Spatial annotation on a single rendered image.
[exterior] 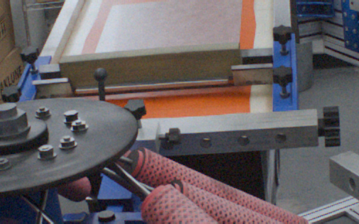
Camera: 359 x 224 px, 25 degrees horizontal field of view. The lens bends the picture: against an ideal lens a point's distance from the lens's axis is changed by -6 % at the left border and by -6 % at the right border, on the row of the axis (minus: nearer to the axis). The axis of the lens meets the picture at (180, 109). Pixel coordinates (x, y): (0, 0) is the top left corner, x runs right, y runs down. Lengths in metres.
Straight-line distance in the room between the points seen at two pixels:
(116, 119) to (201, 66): 0.78
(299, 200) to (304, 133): 2.23
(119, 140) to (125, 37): 1.13
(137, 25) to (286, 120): 0.67
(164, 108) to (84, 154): 0.88
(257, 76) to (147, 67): 0.22
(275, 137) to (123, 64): 0.40
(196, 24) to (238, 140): 0.56
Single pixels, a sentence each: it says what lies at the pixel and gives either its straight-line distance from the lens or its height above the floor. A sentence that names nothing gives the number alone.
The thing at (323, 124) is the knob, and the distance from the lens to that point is 1.51.
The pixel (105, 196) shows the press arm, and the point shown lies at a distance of 1.42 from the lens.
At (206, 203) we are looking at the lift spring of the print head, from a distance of 0.97.
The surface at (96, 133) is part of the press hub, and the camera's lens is 0.94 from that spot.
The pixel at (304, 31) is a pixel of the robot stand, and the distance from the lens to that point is 2.61.
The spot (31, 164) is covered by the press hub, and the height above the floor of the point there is 1.31.
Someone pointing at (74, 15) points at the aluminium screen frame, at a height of 1.20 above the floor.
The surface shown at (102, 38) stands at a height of 1.15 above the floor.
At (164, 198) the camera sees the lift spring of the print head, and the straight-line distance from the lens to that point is 0.90.
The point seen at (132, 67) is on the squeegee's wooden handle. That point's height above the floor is 1.15.
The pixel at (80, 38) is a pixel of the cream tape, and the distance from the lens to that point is 2.08.
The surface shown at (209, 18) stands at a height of 1.17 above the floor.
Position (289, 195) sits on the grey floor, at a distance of 3.80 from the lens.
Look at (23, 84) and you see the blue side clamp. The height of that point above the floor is 1.13.
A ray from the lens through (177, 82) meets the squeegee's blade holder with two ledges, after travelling 1.75.
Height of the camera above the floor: 1.62
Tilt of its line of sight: 19 degrees down
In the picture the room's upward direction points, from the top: 7 degrees counter-clockwise
